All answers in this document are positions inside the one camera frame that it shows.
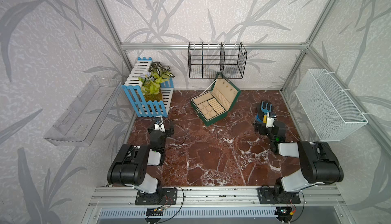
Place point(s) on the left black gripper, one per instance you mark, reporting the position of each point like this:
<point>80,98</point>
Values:
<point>167,133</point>

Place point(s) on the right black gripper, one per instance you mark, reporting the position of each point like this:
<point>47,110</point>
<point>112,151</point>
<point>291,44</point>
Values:
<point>258,127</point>

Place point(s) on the green jewelry box beige lining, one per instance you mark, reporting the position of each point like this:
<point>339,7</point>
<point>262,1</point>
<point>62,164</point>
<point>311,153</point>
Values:
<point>214,103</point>

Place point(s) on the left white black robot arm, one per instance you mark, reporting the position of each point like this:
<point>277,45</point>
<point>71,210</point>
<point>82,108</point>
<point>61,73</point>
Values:
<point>129,168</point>

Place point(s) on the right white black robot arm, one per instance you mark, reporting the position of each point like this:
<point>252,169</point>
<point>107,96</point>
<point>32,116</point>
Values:
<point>318,163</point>

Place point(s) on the blue yellow garden fork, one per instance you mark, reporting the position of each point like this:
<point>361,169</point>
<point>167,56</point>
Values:
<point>266,107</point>

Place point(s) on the blue white picket fence planter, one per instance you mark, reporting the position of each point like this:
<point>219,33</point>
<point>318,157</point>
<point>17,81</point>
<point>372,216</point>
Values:
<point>132,89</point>

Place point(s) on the grey black garden glove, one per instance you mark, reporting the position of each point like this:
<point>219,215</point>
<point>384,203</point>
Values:
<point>260,115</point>

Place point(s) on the artificial green plant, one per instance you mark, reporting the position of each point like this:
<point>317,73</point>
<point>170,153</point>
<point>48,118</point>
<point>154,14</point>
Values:
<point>152,80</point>

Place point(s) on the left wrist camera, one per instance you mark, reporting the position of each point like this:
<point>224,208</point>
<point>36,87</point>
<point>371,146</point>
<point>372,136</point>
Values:
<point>159,124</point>

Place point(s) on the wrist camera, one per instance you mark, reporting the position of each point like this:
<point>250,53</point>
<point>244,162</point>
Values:
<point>159,124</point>
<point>270,119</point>

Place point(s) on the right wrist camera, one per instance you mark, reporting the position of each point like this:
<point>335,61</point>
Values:
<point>270,119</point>

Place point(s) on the white mesh wall basket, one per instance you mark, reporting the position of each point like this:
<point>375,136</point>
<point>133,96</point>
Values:
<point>331,112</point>

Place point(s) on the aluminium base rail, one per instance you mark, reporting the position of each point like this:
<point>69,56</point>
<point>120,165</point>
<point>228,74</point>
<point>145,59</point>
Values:
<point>226,196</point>

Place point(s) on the clear acrylic wall shelf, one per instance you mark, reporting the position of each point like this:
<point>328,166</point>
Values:
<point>82,120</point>

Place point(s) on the black wire wall basket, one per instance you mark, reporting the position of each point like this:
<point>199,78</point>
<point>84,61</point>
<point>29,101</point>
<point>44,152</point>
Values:
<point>206,60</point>

